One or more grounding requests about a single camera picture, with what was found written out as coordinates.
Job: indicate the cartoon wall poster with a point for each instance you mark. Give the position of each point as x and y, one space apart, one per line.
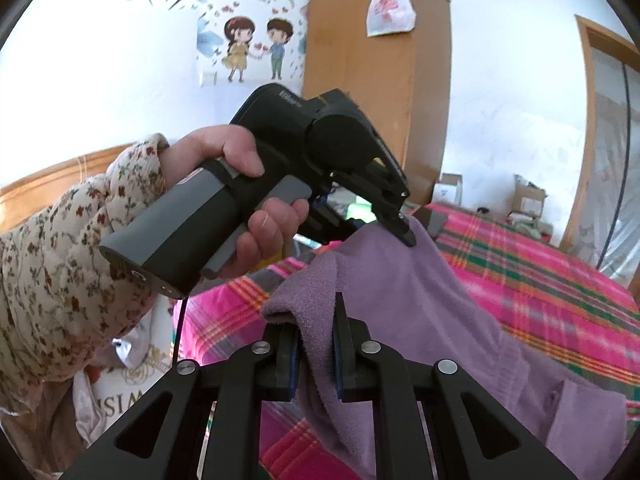
240 40

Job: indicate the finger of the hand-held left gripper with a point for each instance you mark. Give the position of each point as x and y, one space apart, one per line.
330 215
395 190

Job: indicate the green packet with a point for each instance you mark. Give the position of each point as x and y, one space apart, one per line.
360 208

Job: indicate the black smartphone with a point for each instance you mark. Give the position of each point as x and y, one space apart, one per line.
431 222

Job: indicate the wooden wardrobe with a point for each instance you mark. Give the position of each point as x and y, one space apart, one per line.
380 85

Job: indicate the person's left forearm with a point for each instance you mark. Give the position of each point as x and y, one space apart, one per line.
60 270

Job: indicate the white plastic bag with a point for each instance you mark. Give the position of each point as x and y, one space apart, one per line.
390 7

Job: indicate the wooden headboard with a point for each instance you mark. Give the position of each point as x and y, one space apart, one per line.
50 190

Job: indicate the white rose printed pillow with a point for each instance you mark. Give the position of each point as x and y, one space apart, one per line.
130 375

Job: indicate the person's left hand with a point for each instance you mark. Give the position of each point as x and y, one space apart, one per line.
200 147

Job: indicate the brown cardboard box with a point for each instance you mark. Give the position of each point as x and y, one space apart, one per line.
529 197

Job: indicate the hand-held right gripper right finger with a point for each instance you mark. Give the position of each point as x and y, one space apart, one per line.
339 365

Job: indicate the clear plastic sheet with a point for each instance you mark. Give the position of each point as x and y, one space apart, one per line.
610 160

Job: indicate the small white box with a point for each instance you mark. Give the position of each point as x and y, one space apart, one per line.
446 190

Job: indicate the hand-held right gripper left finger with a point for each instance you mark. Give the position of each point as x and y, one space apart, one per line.
292 370

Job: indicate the wooden door frame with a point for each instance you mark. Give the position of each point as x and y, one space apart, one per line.
582 135

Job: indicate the pink green plaid blanket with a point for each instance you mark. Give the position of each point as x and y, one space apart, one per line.
540 280

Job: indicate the purple fleece pants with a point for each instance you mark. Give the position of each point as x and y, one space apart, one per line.
425 310

